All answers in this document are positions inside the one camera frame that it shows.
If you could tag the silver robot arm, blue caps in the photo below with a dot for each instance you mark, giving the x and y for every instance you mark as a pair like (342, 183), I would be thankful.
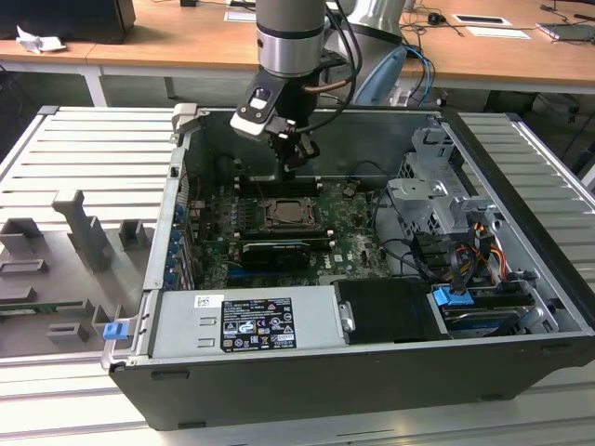
(288, 46)

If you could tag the silver metal drive cage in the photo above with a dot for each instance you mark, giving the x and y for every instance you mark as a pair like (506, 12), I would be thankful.
(418, 195)

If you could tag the black computer mouse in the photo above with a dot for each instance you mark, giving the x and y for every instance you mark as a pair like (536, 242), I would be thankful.
(436, 18)

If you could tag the silver square CPU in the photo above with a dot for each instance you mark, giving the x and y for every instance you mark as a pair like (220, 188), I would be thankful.
(288, 211)

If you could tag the black box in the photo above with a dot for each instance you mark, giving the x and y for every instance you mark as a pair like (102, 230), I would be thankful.
(70, 18)

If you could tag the white plastic holder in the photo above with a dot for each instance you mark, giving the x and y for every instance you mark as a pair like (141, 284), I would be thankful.
(400, 95)

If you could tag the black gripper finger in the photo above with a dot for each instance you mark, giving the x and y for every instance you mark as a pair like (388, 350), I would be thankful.
(308, 151)
(287, 160)

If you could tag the black graphics card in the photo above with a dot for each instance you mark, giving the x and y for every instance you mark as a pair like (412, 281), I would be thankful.
(274, 258)

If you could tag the wooden desk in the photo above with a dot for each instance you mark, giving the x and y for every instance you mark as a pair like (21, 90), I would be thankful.
(186, 42)

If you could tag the grey laptop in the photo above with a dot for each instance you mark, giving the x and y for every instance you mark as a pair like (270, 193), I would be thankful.
(567, 31)

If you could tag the crumpled white paper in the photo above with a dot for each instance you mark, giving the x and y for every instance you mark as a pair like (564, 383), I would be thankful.
(39, 44)

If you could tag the grey parts rack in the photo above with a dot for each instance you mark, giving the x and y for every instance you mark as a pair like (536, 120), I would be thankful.
(60, 260)

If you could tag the black open PC case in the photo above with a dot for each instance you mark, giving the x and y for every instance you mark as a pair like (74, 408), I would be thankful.
(325, 385)

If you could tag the green motherboard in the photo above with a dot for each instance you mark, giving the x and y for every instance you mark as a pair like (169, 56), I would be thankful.
(358, 251)

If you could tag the black plastic shroud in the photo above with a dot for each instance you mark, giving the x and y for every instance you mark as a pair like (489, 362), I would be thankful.
(386, 311)

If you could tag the black RAM slot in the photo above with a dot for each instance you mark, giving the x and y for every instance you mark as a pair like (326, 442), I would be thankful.
(258, 188)
(316, 232)
(258, 179)
(321, 240)

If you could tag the white wrist camera, black bracket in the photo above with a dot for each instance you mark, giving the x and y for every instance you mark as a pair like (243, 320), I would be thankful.
(253, 118)

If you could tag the grey power supply unit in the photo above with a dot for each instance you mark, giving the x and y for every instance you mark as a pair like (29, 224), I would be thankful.
(176, 325)

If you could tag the green RAM stick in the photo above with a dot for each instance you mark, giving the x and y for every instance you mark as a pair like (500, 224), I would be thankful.
(42, 306)

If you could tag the CPU socket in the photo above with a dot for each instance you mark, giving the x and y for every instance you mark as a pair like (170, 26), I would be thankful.
(267, 226)

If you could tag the white paper sheet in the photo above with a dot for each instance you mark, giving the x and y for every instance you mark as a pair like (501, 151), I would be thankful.
(499, 32)

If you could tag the blue disk carrier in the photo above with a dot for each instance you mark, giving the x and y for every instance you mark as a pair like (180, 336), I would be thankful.
(451, 297)

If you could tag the blue plastic latch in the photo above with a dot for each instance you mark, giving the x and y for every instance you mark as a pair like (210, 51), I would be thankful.
(115, 331)

